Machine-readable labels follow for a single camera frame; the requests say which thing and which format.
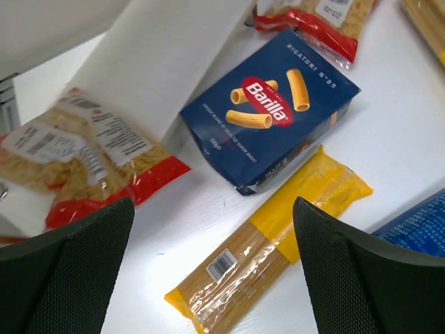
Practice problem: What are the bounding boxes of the blue Barilla pasta box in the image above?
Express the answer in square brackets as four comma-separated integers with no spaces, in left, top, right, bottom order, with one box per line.
[181,30,360,196]

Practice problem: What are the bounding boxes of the blue and orange pasta bag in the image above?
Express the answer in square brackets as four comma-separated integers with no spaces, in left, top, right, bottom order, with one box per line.
[372,189,445,257]

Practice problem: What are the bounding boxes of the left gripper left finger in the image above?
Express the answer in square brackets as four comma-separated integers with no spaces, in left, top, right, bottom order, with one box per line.
[1,198,135,333]

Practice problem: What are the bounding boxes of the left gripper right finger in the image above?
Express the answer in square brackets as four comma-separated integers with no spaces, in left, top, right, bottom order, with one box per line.
[293,197,444,333]

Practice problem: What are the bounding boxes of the yellow spaghetti pack right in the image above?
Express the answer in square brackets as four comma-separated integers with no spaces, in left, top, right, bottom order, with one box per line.
[400,0,444,66]

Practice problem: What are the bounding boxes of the red macaroni bag near shelf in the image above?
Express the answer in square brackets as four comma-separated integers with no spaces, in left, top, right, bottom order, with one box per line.
[254,0,378,65]

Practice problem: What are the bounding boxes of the red fusilli pasta bag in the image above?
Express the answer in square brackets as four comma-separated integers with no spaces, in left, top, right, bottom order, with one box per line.
[1,88,189,245]

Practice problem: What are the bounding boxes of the yellow spaghetti pack left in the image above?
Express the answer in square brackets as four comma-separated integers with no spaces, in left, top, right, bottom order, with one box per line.
[165,148,373,333]

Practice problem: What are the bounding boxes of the yellow spaghetti pack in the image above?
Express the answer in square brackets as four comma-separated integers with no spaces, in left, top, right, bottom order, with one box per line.
[400,0,444,66]
[165,148,373,333]

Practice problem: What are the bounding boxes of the white two-tier shelf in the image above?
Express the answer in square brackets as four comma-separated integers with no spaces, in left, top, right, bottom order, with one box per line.
[1,1,254,145]

